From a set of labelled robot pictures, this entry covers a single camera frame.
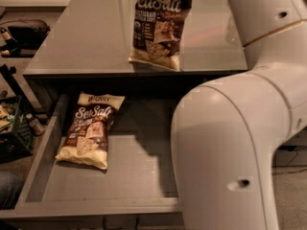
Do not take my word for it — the brown chip bag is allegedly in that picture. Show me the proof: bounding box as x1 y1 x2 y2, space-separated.
130 0 192 71
56 92 125 170

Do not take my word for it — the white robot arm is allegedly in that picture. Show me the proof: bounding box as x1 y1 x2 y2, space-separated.
171 0 307 230

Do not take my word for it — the open grey top drawer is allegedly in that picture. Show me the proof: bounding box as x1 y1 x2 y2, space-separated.
0 95 183 230

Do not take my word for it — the closed grey lower drawer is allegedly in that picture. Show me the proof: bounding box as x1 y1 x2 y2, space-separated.
274 146 307 167

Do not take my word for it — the black bag on shelf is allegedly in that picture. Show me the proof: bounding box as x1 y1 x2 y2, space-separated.
0 19 50 58

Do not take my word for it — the small brown bottle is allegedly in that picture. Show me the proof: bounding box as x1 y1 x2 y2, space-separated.
26 113 45 136

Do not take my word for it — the black plastic crate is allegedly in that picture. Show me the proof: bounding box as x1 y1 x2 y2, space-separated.
0 96 34 163

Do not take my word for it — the blue jeans knee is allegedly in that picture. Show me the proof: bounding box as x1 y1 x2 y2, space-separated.
0 172 24 210

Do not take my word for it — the black power cable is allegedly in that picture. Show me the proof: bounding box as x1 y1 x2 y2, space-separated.
272 166 307 176

